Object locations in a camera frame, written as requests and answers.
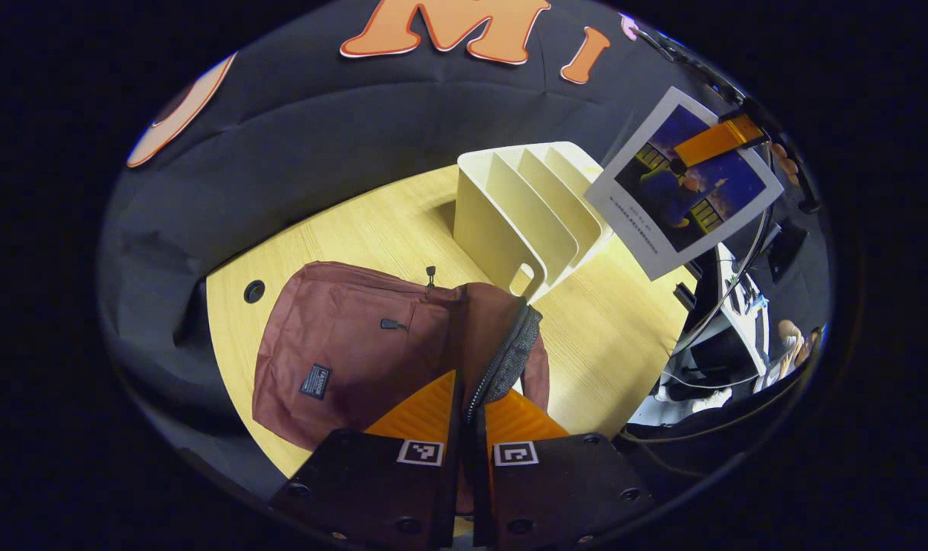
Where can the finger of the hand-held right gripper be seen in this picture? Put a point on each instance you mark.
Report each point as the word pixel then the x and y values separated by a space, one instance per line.
pixel 713 144

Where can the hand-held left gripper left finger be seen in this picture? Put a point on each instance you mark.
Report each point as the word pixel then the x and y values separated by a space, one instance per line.
pixel 447 497

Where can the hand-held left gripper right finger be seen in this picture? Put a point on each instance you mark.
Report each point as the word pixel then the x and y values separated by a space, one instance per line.
pixel 485 497

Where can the white book with blue cover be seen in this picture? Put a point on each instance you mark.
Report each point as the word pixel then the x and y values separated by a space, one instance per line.
pixel 663 222

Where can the maroon schoolbag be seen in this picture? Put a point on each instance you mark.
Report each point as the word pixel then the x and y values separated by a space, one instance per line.
pixel 334 344

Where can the white bookshelf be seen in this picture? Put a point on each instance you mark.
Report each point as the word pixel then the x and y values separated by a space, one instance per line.
pixel 502 222

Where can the black monitor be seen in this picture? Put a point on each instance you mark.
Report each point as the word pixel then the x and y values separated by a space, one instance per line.
pixel 785 249

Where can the black backdrop cloth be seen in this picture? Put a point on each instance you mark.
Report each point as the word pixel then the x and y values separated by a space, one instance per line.
pixel 318 138

